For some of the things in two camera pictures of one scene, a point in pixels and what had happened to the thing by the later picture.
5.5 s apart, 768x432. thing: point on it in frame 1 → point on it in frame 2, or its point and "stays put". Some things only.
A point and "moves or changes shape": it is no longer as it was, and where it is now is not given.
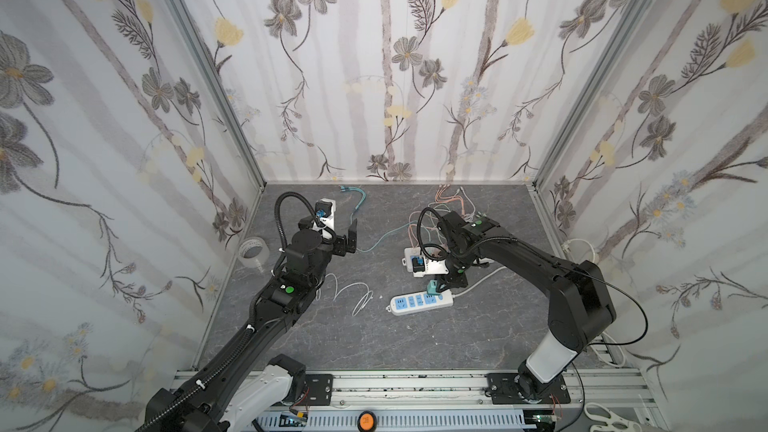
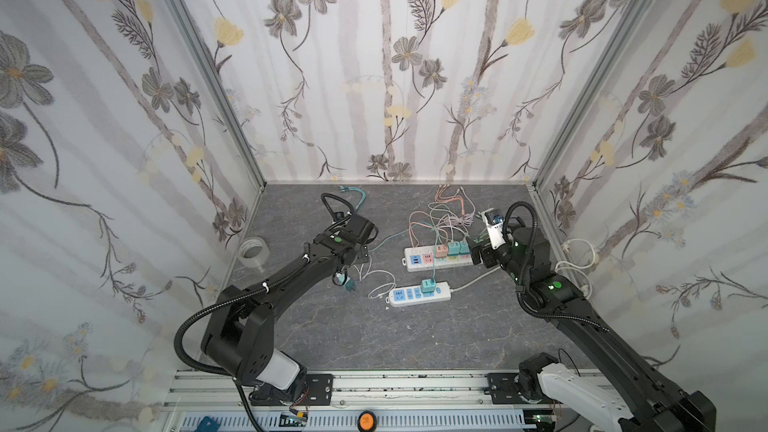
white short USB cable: (318, 294) → (383, 271)
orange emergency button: (366, 421) stays put
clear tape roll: (253, 252) stays put
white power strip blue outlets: (409, 304) moves or changes shape
